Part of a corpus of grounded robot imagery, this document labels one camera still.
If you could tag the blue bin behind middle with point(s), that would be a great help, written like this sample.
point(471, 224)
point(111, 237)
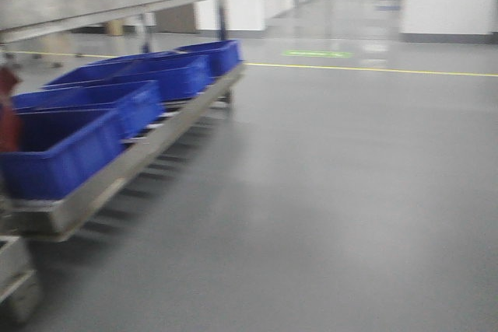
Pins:
point(224, 55)

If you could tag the blue bin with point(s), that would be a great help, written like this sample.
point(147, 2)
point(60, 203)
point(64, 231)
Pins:
point(224, 55)
point(59, 151)
point(138, 104)
point(179, 76)

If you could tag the blue bin lower middle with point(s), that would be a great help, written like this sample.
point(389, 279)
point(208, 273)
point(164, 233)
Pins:
point(138, 104)

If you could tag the stainless steel left shelf rack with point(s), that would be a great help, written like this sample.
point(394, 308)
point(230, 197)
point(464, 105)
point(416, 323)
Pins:
point(58, 220)

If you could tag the blue bin lower right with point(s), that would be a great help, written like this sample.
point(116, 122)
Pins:
point(179, 76)

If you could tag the blue bin lower left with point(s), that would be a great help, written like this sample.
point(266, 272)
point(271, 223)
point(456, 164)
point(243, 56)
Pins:
point(59, 151)

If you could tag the red printed banner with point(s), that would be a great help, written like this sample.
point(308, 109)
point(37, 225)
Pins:
point(10, 123)

